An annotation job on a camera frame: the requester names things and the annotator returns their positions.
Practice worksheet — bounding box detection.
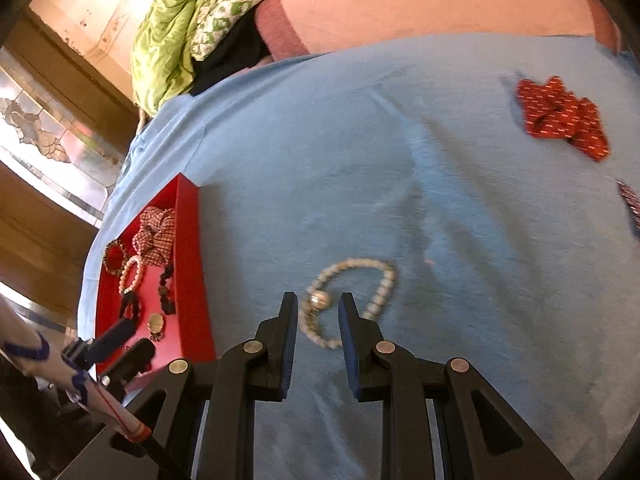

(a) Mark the small black hair tie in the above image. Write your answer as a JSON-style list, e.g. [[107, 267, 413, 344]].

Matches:
[[118, 289, 142, 321]]

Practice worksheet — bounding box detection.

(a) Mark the pink pearl bracelet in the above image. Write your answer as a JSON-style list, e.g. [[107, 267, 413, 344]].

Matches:
[[118, 253, 147, 296]]

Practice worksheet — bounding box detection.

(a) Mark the brown beaded bracelet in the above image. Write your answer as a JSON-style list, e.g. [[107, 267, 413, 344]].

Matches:
[[102, 237, 130, 276]]

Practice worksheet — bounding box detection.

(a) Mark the red plaid scrunchie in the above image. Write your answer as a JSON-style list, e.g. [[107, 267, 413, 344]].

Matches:
[[132, 206, 176, 268]]

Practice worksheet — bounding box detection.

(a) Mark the red jewelry tray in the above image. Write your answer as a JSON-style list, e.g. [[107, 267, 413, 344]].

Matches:
[[94, 174, 216, 376]]

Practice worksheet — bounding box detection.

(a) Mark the gold oval brooch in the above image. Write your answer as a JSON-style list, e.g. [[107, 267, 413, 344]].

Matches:
[[148, 312, 166, 342]]

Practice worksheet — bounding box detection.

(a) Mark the stained glass door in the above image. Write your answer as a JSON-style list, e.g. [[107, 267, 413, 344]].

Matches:
[[1, 49, 124, 229]]

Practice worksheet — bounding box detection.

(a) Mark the blue bed blanket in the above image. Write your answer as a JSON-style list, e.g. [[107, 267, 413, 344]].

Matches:
[[77, 35, 639, 479]]

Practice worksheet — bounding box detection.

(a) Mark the small purple hair clip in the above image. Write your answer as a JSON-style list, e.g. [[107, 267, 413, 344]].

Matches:
[[616, 180, 640, 240]]

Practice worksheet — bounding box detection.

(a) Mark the red dotted scrunchie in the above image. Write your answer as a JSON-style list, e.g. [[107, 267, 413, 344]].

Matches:
[[515, 76, 611, 162]]

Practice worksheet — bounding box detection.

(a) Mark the black folded cloth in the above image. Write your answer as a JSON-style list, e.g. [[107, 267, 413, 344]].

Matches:
[[189, 9, 270, 96]]

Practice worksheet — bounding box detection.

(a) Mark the green quilted comforter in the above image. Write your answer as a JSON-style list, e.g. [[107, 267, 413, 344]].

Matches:
[[130, 0, 262, 117]]

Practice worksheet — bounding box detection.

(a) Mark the pink bolster cushion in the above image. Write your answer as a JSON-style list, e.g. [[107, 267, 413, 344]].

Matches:
[[255, 0, 624, 60]]

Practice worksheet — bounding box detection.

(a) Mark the white bead bracelet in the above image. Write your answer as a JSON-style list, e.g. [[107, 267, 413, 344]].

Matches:
[[297, 257, 399, 351]]

